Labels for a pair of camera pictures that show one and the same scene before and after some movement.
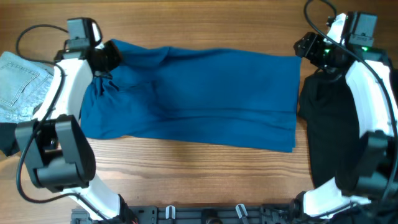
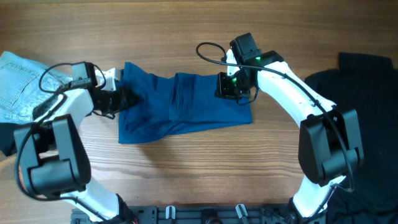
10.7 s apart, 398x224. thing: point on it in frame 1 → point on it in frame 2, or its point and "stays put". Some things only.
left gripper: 113,48 → 124,101
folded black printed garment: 8,140 stays put
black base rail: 193,214 stays put
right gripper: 310,43 → 224,91
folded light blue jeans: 23,84 stays put
